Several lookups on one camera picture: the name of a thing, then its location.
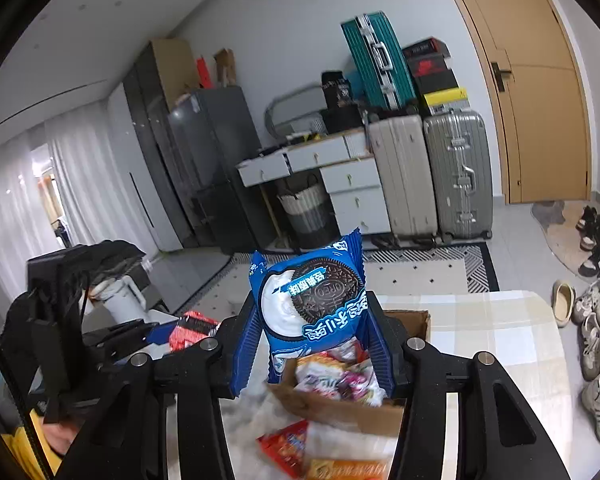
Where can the round beige door mat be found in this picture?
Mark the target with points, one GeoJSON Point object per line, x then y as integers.
{"type": "Point", "coordinates": [562, 245]}

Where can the brown cardboard box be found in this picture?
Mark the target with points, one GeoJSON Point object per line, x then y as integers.
{"type": "Point", "coordinates": [340, 412]}

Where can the red white snack packet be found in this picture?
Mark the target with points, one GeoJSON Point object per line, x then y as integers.
{"type": "Point", "coordinates": [192, 330]}

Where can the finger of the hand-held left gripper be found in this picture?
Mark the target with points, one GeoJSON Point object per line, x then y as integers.
{"type": "Point", "coordinates": [125, 335]}

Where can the yellow shoe box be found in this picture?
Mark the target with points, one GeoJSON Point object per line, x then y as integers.
{"type": "Point", "coordinates": [445, 100]}

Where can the white curtains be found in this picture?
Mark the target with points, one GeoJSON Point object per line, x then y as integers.
{"type": "Point", "coordinates": [10, 210]}

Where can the person's left hand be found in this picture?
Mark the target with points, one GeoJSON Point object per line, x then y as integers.
{"type": "Point", "coordinates": [60, 437]}

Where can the tall black cabinet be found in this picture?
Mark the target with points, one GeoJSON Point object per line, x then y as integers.
{"type": "Point", "coordinates": [150, 135]}

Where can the person's left forearm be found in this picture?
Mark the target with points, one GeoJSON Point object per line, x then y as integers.
{"type": "Point", "coordinates": [30, 455]}

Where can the black plastic bag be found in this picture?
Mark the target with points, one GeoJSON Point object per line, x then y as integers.
{"type": "Point", "coordinates": [117, 257]}

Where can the pile of shoes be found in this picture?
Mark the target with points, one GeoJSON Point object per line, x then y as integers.
{"type": "Point", "coordinates": [595, 310]}

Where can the woven laundry basket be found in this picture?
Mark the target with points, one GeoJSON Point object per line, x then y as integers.
{"type": "Point", "coordinates": [307, 210]}

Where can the teal suitcase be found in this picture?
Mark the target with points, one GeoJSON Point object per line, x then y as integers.
{"type": "Point", "coordinates": [380, 60]}

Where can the wooden door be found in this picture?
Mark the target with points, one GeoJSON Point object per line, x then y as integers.
{"type": "Point", "coordinates": [535, 110]}

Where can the grey floor cloth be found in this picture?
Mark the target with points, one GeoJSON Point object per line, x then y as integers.
{"type": "Point", "coordinates": [547, 212]}

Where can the white desk with drawers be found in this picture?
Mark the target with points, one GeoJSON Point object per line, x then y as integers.
{"type": "Point", "coordinates": [330, 170]}

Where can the blue cookie packet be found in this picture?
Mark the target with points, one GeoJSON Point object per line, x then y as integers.
{"type": "Point", "coordinates": [305, 300]}

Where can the silver suitcase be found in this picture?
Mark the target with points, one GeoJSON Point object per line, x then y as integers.
{"type": "Point", "coordinates": [455, 175]}

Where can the arched silver mirror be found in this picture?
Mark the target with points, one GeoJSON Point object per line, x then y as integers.
{"type": "Point", "coordinates": [280, 105]}

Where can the tall cardboard carton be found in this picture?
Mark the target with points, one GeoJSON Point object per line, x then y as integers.
{"type": "Point", "coordinates": [175, 70]}

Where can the beige suitcase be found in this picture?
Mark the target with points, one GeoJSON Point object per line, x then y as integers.
{"type": "Point", "coordinates": [405, 180]}

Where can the orange bread packet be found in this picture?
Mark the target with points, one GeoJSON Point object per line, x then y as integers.
{"type": "Point", "coordinates": [345, 470]}

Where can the red logo shoe box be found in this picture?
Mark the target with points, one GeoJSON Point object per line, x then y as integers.
{"type": "Point", "coordinates": [432, 70]}

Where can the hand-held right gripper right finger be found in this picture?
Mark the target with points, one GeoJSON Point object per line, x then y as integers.
{"type": "Point", "coordinates": [380, 360]}

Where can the large purple snack packet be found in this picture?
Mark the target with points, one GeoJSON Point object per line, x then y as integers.
{"type": "Point", "coordinates": [355, 385]}

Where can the brown paper bag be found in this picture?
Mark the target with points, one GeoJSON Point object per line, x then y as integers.
{"type": "Point", "coordinates": [225, 67]}

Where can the black shoe box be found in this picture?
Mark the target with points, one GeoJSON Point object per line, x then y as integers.
{"type": "Point", "coordinates": [425, 49]}

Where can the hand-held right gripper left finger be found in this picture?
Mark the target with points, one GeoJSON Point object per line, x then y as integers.
{"type": "Point", "coordinates": [245, 360]}

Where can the black white patterned rug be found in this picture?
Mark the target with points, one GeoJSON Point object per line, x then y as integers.
{"type": "Point", "coordinates": [430, 272]}

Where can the white trash can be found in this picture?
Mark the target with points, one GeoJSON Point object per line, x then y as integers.
{"type": "Point", "coordinates": [122, 305]}

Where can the dark refrigerator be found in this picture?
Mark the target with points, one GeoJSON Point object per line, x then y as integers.
{"type": "Point", "coordinates": [215, 160]}

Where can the black printed box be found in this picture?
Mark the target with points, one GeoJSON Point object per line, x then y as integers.
{"type": "Point", "coordinates": [337, 95]}

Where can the orange-red snack packet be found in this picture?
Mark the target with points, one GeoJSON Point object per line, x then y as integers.
{"type": "Point", "coordinates": [285, 447]}

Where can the beige checked tablecloth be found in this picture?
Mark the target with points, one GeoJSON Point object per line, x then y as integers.
{"type": "Point", "coordinates": [480, 320]}

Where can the red paper item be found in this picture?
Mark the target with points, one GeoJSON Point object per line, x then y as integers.
{"type": "Point", "coordinates": [204, 72]}

